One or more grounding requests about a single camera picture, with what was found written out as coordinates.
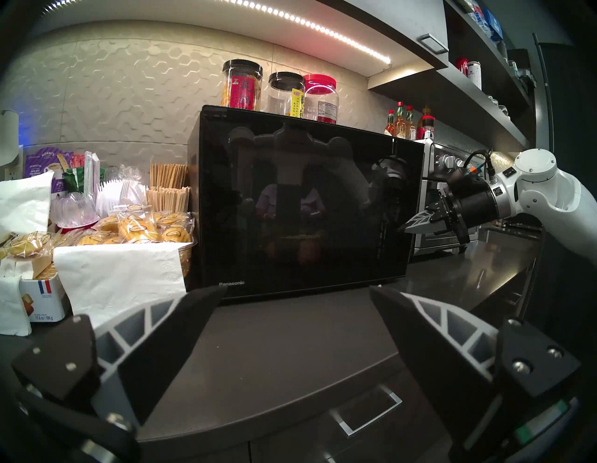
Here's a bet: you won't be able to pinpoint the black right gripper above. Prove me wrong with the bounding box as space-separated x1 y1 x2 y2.
399 180 500 246

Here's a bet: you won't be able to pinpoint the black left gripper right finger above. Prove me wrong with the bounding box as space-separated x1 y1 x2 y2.
369 286 582 449

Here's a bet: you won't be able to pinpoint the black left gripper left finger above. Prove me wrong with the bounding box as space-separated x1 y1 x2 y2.
12 286 228 426

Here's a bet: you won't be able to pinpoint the black glass microwave door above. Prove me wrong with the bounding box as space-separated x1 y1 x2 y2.
198 105 425 300

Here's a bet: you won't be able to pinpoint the black steel Panasonic microwave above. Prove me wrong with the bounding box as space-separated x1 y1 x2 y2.
187 105 202 292

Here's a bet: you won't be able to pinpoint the stainless steel toaster oven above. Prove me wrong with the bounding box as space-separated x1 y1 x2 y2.
413 139 493 256

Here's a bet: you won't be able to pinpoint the white cardboard snack box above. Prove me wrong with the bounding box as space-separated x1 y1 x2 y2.
0 242 188 337

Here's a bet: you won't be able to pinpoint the dark lower drawer cabinets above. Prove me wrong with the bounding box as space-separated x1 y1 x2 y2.
138 261 541 463

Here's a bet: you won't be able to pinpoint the white packet tricolour flag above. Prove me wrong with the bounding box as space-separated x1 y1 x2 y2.
19 272 71 324

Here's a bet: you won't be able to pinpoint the wooden stirrer stick bundle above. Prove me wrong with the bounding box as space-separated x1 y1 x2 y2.
149 162 188 189
146 186 191 214

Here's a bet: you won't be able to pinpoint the large clear jar red lid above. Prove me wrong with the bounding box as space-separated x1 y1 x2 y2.
303 74 339 125

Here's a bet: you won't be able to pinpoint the clear plastic cutlery pack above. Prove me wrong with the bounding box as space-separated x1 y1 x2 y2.
96 166 151 217

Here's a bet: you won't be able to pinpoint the snack jar yellow label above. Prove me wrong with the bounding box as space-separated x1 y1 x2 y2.
267 71 306 118

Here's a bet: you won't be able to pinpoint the green white sachet box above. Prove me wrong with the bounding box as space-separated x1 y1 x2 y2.
65 151 106 196

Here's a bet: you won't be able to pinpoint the dark upper cabinets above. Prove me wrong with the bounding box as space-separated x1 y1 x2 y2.
322 0 449 77

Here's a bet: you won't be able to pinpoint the white paper bag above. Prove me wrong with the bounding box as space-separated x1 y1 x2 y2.
0 170 55 243

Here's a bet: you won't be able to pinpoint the blue white package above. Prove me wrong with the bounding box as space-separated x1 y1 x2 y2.
471 0 505 43

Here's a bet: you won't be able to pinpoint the LED strip light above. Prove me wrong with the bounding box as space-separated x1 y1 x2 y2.
224 0 392 65

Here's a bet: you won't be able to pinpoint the snack jar red label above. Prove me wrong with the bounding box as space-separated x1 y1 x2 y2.
221 59 264 112

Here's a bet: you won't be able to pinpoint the white plug-in device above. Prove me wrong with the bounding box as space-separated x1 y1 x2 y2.
0 110 20 167

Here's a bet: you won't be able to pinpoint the dark wall shelf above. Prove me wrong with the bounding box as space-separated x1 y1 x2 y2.
368 0 533 153

